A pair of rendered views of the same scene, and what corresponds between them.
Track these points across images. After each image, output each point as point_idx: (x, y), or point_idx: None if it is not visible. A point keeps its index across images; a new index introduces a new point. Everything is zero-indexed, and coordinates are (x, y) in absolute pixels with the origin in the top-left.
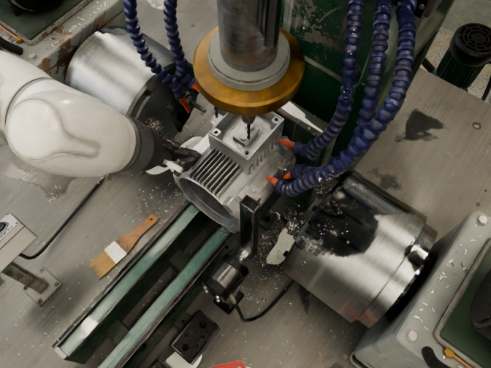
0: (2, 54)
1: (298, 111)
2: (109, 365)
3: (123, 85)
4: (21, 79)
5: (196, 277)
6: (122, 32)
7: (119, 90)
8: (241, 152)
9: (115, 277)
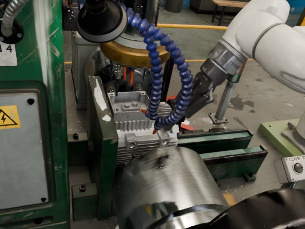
0: (294, 42)
1: (95, 90)
2: (240, 134)
3: (192, 159)
4: (282, 26)
5: (186, 134)
6: (167, 205)
7: (197, 160)
8: (140, 104)
9: (228, 156)
